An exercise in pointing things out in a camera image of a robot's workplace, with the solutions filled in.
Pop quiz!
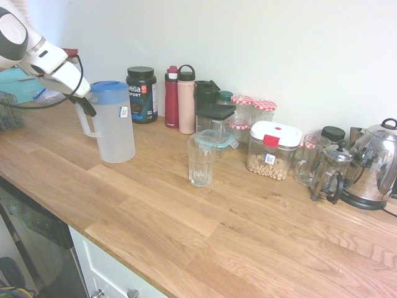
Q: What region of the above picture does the cereal container with white lid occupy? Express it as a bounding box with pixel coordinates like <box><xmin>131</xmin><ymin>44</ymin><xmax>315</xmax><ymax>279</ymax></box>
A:
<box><xmin>246</xmin><ymin>120</ymin><xmax>303</xmax><ymax>181</ymax></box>

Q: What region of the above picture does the small jar red-check lid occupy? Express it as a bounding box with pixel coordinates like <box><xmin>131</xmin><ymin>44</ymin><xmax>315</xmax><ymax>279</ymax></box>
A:
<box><xmin>228</xmin><ymin>120</ymin><xmax>252</xmax><ymax>144</ymax></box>

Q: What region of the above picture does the clear glass mug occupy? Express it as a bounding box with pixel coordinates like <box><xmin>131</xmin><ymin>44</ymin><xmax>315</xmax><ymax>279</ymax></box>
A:
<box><xmin>293</xmin><ymin>134</ymin><xmax>332</xmax><ymax>187</ymax></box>

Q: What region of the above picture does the glass container with teal lid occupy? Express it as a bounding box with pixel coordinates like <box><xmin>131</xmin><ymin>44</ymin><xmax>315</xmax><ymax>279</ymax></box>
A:
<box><xmin>194</xmin><ymin>130</ymin><xmax>239</xmax><ymax>159</ymax></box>

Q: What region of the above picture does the clear container with black lid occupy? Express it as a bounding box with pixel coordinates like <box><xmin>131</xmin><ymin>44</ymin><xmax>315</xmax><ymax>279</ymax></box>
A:
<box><xmin>195</xmin><ymin>104</ymin><xmax>236</xmax><ymax>140</ymax></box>

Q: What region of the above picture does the clear pitcher with blue lid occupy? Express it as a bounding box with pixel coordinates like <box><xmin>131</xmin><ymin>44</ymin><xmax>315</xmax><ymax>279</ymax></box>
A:
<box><xmin>73</xmin><ymin>80</ymin><xmax>136</xmax><ymax>165</ymax></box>

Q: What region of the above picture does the black dishwasher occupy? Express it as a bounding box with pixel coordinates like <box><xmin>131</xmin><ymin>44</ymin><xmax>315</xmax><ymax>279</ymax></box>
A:
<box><xmin>0</xmin><ymin>178</ymin><xmax>89</xmax><ymax>298</ymax></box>

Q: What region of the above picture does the silver drawer handle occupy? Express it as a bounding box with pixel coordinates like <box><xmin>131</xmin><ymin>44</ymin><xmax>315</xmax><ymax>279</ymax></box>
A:
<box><xmin>92</xmin><ymin>287</ymin><xmax>140</xmax><ymax>298</ymax></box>

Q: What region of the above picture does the clear zip plastic bag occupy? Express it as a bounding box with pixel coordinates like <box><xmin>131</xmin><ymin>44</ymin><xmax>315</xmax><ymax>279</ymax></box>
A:
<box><xmin>32</xmin><ymin>88</ymin><xmax>68</xmax><ymax>105</ymax></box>

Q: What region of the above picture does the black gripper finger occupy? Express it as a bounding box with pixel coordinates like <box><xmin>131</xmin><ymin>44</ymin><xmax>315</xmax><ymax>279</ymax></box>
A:
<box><xmin>73</xmin><ymin>95</ymin><xmax>97</xmax><ymax>118</ymax></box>

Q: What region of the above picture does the black shaker bottle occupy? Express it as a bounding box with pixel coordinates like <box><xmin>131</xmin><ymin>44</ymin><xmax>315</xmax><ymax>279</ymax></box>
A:
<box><xmin>194</xmin><ymin>79</ymin><xmax>221</xmax><ymax>109</ymax></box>

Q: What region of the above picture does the glass French press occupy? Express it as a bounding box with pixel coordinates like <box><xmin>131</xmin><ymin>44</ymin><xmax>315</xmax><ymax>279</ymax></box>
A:
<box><xmin>311</xmin><ymin>139</ymin><xmax>354</xmax><ymax>205</ymax></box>

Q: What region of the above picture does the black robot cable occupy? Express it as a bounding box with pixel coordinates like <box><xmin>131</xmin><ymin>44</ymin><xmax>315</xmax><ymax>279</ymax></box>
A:
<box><xmin>0</xmin><ymin>54</ymin><xmax>84</xmax><ymax>110</ymax></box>

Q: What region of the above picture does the white drawer with handle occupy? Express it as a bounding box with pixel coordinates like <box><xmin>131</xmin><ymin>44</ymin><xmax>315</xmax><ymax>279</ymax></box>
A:
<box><xmin>68</xmin><ymin>225</ymin><xmax>170</xmax><ymax>298</ymax></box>

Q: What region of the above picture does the pink water bottle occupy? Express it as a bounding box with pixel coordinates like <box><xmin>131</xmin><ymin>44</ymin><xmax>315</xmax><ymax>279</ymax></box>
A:
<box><xmin>177</xmin><ymin>64</ymin><xmax>197</xmax><ymax>135</ymax></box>

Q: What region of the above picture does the glass jar with green lid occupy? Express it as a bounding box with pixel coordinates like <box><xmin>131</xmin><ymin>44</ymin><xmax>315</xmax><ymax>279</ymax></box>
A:
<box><xmin>216</xmin><ymin>90</ymin><xmax>234</xmax><ymax>106</ymax></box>

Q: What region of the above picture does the glass jar with black lid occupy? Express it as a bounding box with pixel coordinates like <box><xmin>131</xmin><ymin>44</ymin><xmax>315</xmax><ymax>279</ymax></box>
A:
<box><xmin>321</xmin><ymin>125</ymin><xmax>346</xmax><ymax>145</ymax></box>

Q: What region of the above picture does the glass jar red-check lid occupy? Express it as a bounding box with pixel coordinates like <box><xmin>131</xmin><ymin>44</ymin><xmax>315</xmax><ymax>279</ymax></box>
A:
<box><xmin>293</xmin><ymin>138</ymin><xmax>319</xmax><ymax>170</ymax></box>
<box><xmin>230</xmin><ymin>94</ymin><xmax>255</xmax><ymax>125</ymax></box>
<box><xmin>251</xmin><ymin>99</ymin><xmax>277</xmax><ymax>125</ymax></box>

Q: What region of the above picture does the stainless steel electric kettle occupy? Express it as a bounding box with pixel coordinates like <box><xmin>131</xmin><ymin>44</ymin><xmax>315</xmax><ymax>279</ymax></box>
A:
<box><xmin>339</xmin><ymin>117</ymin><xmax>397</xmax><ymax>211</ymax></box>

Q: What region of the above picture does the clear drinking glass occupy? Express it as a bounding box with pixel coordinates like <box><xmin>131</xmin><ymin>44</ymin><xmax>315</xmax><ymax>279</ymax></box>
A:
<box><xmin>187</xmin><ymin>136</ymin><xmax>218</xmax><ymax>187</ymax></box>

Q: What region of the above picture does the teal cardboard box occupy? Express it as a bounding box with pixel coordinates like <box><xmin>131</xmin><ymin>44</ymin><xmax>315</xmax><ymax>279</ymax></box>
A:
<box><xmin>0</xmin><ymin>67</ymin><xmax>47</xmax><ymax>105</ymax></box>

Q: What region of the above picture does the red water bottle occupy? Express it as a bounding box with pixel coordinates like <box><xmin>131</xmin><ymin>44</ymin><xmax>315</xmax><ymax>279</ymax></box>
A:
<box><xmin>164</xmin><ymin>65</ymin><xmax>180</xmax><ymax>129</ymax></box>

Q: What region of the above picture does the black Vega protein tub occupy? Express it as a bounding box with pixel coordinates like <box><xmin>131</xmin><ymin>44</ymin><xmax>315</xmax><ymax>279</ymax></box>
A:
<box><xmin>126</xmin><ymin>66</ymin><xmax>158</xmax><ymax>124</ymax></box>

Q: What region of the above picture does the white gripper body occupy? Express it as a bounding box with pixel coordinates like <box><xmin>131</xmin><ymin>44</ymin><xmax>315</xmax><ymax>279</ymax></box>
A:
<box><xmin>30</xmin><ymin>60</ymin><xmax>92</xmax><ymax>98</ymax></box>

